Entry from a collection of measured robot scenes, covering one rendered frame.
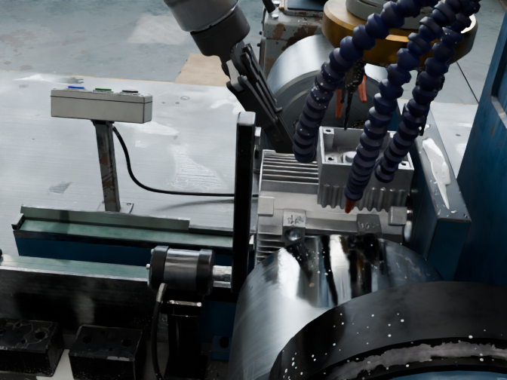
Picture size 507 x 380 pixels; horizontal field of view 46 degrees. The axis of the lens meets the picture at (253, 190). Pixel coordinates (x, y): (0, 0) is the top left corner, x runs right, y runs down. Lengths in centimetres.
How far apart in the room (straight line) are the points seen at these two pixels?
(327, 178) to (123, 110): 45
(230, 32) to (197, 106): 88
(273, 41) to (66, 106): 42
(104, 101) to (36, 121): 55
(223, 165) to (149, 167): 17
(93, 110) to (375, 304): 88
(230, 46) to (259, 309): 35
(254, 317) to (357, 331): 33
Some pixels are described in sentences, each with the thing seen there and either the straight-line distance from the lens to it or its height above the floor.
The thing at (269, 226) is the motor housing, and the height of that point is 105.
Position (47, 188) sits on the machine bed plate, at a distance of 136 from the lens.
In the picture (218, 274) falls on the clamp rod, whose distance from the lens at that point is 78.
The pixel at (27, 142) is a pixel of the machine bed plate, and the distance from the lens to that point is 154.
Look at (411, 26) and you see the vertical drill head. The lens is 69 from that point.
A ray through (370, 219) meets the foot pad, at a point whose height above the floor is 108.
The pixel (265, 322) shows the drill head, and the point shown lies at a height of 113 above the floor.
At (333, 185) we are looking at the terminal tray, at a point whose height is 111.
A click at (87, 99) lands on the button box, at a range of 111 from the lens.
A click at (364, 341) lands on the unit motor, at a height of 135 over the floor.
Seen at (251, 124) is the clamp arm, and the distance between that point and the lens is 64.
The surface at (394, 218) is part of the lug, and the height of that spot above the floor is 108.
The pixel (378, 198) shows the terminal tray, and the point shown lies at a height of 110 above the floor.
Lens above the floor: 156
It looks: 35 degrees down
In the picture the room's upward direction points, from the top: 3 degrees clockwise
